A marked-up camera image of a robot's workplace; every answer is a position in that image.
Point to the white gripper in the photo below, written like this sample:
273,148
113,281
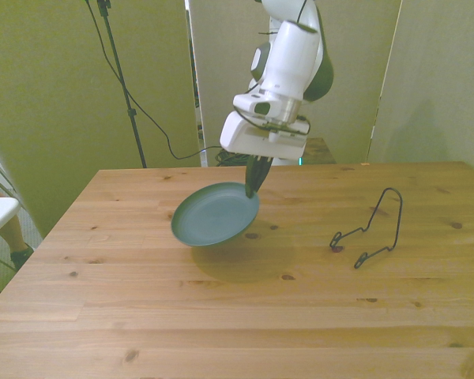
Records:
247,140

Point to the dark shoe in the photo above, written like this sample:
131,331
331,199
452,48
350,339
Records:
21,256

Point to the small wooden table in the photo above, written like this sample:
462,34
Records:
320,152

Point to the teal round plate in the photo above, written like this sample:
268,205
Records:
215,215

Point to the black tripod stand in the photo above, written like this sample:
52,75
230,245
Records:
120,75

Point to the person's bare leg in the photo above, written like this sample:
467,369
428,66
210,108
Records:
16,235

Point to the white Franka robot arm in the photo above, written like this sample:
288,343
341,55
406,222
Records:
292,59

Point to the beige partition panel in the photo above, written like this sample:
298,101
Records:
434,79
43,98
221,59

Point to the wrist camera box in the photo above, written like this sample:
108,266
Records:
278,127

